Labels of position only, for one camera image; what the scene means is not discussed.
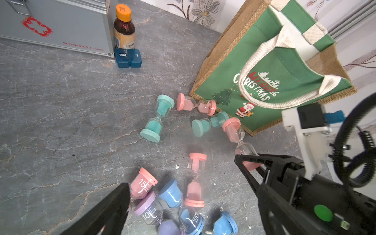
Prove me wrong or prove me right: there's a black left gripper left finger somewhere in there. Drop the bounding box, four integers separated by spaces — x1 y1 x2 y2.
62 183 131 235

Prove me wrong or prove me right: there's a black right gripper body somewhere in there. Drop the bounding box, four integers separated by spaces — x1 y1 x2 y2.
235 154 376 235

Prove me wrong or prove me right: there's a green burlap canvas bag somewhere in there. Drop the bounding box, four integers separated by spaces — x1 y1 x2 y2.
190 1 356 135

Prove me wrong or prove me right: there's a blue pill organizer box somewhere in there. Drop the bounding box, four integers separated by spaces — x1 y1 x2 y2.
115 48 142 68

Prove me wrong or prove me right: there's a teal hourglass near bag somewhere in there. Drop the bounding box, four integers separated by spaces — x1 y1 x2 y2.
192 111 229 138

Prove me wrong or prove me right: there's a black corrugated cable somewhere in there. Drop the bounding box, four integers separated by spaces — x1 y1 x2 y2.
331 92 376 189

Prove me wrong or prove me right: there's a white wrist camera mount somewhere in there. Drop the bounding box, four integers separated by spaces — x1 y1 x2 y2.
282 103 332 180

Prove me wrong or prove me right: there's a pink hourglass near bag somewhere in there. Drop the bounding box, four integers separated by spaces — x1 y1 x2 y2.
176 93 216 116

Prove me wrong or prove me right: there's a silver metal case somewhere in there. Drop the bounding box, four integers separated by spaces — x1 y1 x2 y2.
1 0 118 58

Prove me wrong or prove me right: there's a brown bottle orange cap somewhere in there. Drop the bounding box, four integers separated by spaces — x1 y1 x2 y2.
114 4 135 50

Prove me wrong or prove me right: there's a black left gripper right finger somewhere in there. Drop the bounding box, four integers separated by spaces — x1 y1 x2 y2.
258 184 323 235

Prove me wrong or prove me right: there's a pink hourglass right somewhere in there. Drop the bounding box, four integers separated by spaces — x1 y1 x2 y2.
222 117 258 156

